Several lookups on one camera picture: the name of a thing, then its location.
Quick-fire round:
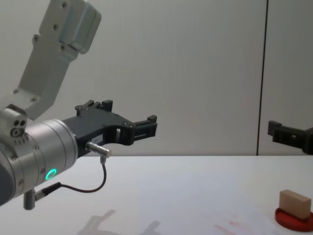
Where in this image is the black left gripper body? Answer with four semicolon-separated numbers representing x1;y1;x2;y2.
62;111;134;158

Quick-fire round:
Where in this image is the pale wooden block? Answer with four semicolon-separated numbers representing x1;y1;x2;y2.
279;189;312;220

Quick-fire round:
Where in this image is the round red dish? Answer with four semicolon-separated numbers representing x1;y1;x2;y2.
274;206;313;232

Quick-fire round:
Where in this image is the thin dark cable with plugs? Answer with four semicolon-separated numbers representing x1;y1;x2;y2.
34;141;113;202

